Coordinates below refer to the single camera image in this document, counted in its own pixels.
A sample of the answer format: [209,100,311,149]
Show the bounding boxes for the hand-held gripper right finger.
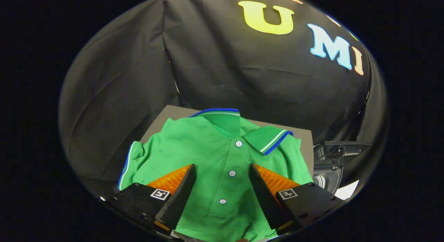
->
[249,163,345,235]

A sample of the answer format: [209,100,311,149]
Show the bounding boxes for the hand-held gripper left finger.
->
[104,164,197,235]

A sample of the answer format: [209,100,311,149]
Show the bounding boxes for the green polo shirt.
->
[117,108,314,242]

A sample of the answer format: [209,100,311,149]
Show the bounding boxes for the white flat sheet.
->
[334,180,360,200]

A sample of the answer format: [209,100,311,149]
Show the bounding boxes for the black backdrop cloth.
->
[58,0,389,197]

